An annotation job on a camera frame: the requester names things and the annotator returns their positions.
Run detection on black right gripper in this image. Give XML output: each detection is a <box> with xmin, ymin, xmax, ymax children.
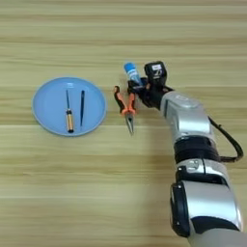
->
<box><xmin>127</xmin><ymin>80</ymin><xmax>175</xmax><ymax>110</ymax></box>

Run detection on blue glue stick white label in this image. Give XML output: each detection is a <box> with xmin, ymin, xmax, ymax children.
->
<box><xmin>123</xmin><ymin>62</ymin><xmax>143</xmax><ymax>87</ymax></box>

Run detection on orange black needle-nose pliers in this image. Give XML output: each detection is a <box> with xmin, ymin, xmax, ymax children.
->
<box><xmin>113</xmin><ymin>85</ymin><xmax>138</xmax><ymax>136</ymax></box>

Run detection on round light blue plate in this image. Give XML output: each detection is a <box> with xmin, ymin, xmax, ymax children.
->
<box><xmin>31</xmin><ymin>76</ymin><xmax>108</xmax><ymax>137</ymax></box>

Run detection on small black box white label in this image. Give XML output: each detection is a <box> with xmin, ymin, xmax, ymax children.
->
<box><xmin>144</xmin><ymin>61</ymin><xmax>168</xmax><ymax>87</ymax></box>

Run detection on black pen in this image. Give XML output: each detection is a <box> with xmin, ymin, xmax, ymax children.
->
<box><xmin>79</xmin><ymin>90</ymin><xmax>86</xmax><ymax>127</ymax></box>

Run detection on screwdriver with amber handle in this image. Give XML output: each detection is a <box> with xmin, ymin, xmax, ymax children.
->
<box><xmin>65</xmin><ymin>89</ymin><xmax>75</xmax><ymax>134</ymax></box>

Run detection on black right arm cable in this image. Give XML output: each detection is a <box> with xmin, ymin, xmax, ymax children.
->
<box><xmin>207</xmin><ymin>116</ymin><xmax>244</xmax><ymax>163</ymax></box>

